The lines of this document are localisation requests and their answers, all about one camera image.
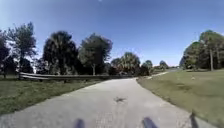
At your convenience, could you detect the pale grey paved path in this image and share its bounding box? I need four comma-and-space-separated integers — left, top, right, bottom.
0, 77, 218, 128

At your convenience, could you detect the row of dark trees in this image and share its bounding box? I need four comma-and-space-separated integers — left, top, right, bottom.
0, 21, 169, 78

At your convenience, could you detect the grey metal guardrail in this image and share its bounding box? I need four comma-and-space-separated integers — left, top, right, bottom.
18, 71, 134, 81

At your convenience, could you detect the robot's own part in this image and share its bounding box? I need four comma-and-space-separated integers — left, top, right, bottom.
74, 118, 86, 128
141, 116, 158, 128

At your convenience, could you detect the grass field with trees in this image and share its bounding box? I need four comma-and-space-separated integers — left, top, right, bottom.
136, 68, 224, 128

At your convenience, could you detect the grass strip beside guardrail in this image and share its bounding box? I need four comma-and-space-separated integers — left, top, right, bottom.
0, 74, 108, 116

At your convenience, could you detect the group of green trees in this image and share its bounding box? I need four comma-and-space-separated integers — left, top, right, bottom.
179, 29, 224, 72

